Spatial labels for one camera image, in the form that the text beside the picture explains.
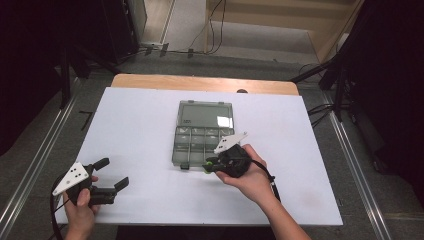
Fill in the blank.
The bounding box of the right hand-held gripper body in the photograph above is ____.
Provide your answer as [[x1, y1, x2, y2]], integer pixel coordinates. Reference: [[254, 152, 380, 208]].
[[213, 131, 253, 178]]

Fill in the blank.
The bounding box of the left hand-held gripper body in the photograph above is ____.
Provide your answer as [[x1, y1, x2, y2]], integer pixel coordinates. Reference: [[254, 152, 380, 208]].
[[52, 162, 116, 206]]

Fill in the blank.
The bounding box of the smoky clear plastic organizer box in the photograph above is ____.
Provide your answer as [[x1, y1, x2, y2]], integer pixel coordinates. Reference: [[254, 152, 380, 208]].
[[171, 99, 235, 170]]

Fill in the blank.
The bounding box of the person's right hand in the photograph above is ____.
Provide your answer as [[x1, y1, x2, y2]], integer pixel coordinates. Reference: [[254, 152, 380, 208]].
[[215, 143, 276, 206]]

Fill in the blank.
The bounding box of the person's left hand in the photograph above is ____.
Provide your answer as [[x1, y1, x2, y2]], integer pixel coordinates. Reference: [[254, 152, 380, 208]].
[[63, 175, 101, 234]]

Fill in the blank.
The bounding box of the wooden table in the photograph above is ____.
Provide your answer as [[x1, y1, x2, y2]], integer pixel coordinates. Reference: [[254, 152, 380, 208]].
[[110, 73, 300, 97]]

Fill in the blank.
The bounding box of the black metal stand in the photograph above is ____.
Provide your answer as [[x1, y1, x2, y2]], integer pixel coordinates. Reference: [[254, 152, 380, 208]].
[[289, 49, 351, 123], [59, 43, 121, 109]]

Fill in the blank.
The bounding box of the dark curtain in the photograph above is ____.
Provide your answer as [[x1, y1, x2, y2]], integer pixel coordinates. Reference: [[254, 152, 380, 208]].
[[0, 0, 71, 156], [346, 0, 424, 204]]

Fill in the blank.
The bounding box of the black cabinet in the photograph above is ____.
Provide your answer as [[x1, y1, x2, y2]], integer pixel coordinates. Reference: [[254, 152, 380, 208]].
[[99, 0, 148, 64]]

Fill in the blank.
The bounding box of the metal floor rail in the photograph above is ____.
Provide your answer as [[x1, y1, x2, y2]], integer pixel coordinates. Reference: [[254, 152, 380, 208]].
[[0, 78, 81, 234], [328, 109, 393, 240]]

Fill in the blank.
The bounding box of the left hand-held gripper cable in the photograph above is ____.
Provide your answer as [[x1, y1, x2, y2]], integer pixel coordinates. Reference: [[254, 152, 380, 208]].
[[49, 173, 73, 240]]

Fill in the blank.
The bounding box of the hand-held gripper cable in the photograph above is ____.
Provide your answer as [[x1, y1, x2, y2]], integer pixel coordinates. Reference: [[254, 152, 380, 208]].
[[49, 173, 73, 240], [251, 159, 282, 203]]

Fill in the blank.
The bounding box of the right hand-held gripper cable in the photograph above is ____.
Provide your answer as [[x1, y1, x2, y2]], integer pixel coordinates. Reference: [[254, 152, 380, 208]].
[[251, 159, 282, 203]]

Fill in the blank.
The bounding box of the black floor cable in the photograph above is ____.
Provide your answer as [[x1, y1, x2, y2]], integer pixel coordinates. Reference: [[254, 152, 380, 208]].
[[308, 103, 334, 129], [188, 0, 228, 56]]

